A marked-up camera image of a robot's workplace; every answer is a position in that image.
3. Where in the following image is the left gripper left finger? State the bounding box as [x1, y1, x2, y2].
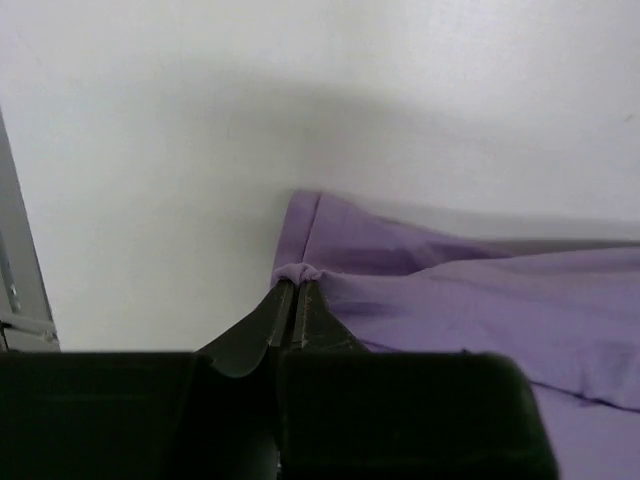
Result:
[1, 281, 295, 479]

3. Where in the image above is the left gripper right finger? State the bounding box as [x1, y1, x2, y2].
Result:
[277, 282, 560, 479]

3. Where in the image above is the purple t shirt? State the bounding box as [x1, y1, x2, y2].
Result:
[272, 191, 639, 479]

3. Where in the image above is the aluminium frame rail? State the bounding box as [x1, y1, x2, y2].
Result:
[1, 126, 60, 352]

